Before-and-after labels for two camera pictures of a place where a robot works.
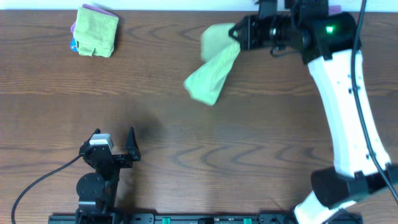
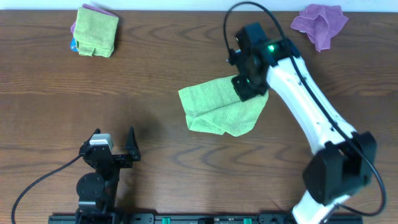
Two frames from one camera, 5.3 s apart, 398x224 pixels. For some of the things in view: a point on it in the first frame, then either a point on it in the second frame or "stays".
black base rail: [186, 218] stays
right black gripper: [251, 25] -> [242, 93]
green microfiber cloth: [219, 50] -> [214, 107]
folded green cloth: [95, 30] stays
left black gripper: [134, 149] stays
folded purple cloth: [92, 8] stays
